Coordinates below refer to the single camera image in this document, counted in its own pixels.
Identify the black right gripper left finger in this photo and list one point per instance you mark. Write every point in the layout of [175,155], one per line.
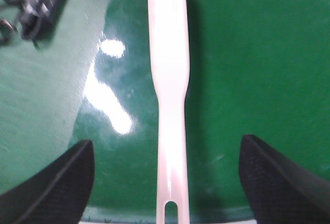
[59,193]

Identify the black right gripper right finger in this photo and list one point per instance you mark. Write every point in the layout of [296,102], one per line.
[278,189]

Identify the pink hand brush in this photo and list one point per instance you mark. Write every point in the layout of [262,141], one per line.
[170,65]

